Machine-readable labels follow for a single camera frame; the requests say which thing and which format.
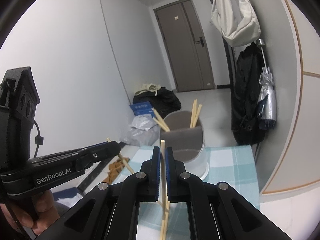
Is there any black jacket hanging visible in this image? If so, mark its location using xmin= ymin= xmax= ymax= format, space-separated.
xmin=232 ymin=42 xmax=265 ymax=145

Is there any silver folded umbrella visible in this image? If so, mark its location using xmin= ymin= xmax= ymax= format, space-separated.
xmin=256 ymin=39 xmax=277 ymax=131

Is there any wooden chopstick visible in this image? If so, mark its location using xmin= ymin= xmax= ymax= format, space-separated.
xmin=153 ymin=118 xmax=170 ymax=132
xmin=108 ymin=153 xmax=134 ymax=174
xmin=160 ymin=140 xmax=170 ymax=240
xmin=152 ymin=108 xmax=169 ymax=128
xmin=192 ymin=104 xmax=202 ymax=128
xmin=190 ymin=99 xmax=197 ymax=128

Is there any black clothes pile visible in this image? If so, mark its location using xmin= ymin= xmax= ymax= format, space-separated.
xmin=133 ymin=87 xmax=181 ymax=118

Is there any white shoulder bag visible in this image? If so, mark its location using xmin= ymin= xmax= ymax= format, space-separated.
xmin=211 ymin=0 xmax=261 ymax=48

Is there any teal plaid placemat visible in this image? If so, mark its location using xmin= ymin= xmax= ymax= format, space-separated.
xmin=109 ymin=144 xmax=261 ymax=240

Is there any blue cardboard box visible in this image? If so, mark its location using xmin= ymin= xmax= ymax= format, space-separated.
xmin=130 ymin=101 xmax=155 ymax=117

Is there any grey door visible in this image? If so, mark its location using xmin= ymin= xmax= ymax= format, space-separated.
xmin=154 ymin=0 xmax=215 ymax=92

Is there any beige garment on pile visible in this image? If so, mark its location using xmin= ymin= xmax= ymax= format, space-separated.
xmin=135 ymin=83 xmax=161 ymax=96

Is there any grey plastic parcel bag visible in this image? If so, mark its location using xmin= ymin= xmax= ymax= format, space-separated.
xmin=120 ymin=114 xmax=160 ymax=147

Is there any white utensil holder cup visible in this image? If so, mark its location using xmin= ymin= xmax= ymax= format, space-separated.
xmin=159 ymin=111 xmax=209 ymax=180

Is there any person's left hand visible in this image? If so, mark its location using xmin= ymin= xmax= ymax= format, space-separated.
xmin=10 ymin=190 xmax=60 ymax=235

